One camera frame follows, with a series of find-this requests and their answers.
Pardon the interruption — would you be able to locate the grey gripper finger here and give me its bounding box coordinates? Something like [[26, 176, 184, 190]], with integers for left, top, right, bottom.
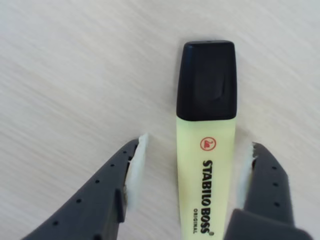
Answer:
[[21, 132, 150, 240], [223, 141, 314, 240]]

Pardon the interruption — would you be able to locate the yellow highlighter with black cap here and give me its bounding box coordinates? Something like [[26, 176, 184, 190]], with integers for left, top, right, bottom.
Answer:
[[175, 39, 238, 240]]

